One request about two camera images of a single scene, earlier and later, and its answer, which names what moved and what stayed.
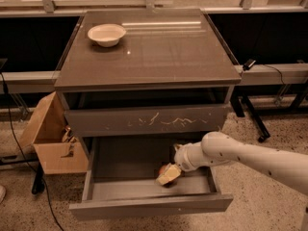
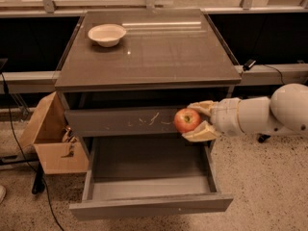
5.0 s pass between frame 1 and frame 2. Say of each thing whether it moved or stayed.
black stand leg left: stayed
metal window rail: stayed
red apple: moved
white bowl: stayed
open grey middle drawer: stayed
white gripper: moved
